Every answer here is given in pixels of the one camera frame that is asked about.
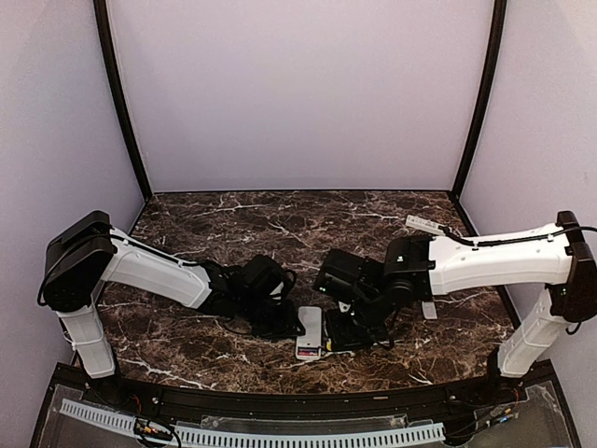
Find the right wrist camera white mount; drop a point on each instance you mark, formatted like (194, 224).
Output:
(344, 307)

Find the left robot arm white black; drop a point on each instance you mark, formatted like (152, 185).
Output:
(93, 252)

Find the white remote control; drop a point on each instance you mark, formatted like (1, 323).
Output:
(426, 225)

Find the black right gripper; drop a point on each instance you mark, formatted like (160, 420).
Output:
(340, 340)

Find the left black frame post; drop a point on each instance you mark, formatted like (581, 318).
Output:
(108, 49)

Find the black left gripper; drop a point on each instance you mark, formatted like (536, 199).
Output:
(284, 329)

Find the right black frame post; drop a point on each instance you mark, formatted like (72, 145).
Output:
(483, 98)

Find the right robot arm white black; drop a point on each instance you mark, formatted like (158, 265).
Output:
(420, 267)

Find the grey remote control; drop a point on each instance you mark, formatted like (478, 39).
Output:
(312, 319)

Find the white slotted cable duct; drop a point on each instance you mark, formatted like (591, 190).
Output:
(236, 432)

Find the black frame post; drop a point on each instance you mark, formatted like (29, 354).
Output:
(108, 49)
(483, 98)

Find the grey battery cover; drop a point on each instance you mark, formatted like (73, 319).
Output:
(429, 310)

